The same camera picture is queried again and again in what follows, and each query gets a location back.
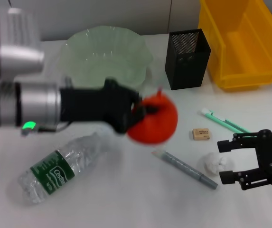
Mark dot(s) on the orange fruit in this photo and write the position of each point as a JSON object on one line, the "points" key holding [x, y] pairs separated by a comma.
{"points": [[157, 128]]}

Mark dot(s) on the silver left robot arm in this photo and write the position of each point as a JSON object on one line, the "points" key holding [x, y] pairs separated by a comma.
{"points": [[31, 104]]}

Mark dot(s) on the green white toothbrush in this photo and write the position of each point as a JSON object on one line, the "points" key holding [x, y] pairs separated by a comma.
{"points": [[218, 118]]}

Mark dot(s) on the grey marker pen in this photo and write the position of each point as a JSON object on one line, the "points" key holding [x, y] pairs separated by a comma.
{"points": [[185, 169]]}

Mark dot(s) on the clear water bottle green label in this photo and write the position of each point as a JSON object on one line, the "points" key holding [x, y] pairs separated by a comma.
{"points": [[55, 171]]}

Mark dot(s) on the black mesh pen holder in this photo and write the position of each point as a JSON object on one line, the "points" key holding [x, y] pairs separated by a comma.
{"points": [[185, 71]]}

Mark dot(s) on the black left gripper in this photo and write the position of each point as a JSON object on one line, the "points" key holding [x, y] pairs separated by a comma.
{"points": [[90, 104]]}

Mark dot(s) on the white paper ball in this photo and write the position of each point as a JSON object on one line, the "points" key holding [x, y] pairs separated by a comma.
{"points": [[212, 164]]}

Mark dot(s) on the yellow plastic storage bin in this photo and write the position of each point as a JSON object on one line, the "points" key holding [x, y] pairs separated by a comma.
{"points": [[245, 47]]}

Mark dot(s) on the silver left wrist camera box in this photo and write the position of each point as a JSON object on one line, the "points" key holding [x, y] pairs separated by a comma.
{"points": [[19, 47]]}

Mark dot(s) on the beige eraser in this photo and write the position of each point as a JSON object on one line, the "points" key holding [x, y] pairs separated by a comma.
{"points": [[201, 134]]}

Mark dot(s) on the pale green glass fruit plate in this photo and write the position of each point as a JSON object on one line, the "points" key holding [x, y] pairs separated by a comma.
{"points": [[97, 59]]}

